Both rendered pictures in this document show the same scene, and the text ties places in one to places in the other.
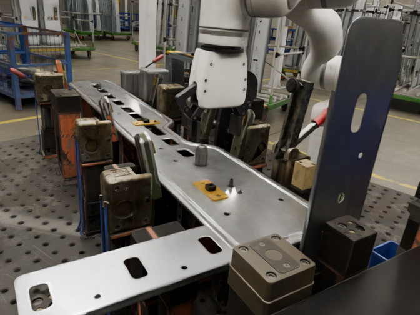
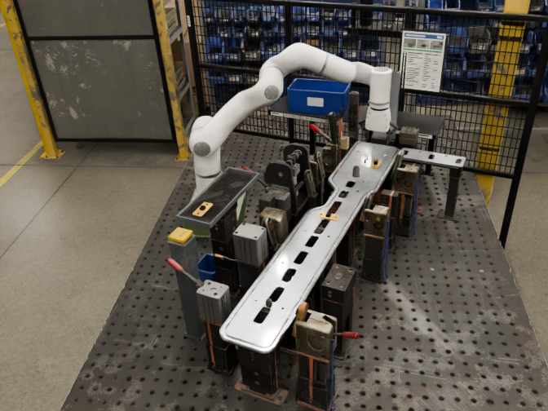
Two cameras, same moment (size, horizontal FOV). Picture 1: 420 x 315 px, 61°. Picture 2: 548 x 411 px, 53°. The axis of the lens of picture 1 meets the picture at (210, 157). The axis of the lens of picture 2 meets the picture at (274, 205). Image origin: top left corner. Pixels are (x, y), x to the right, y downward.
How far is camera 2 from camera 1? 279 cm
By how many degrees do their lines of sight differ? 100
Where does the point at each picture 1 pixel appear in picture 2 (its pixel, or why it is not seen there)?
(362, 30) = (395, 74)
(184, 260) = (417, 152)
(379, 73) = not seen: hidden behind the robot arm
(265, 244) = (407, 131)
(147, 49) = not seen: outside the picture
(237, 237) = (395, 150)
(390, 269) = not seen: hidden behind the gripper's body
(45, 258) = (415, 275)
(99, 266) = (439, 161)
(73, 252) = (399, 270)
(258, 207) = (371, 152)
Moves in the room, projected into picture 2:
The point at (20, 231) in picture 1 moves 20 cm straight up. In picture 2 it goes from (417, 302) to (422, 262)
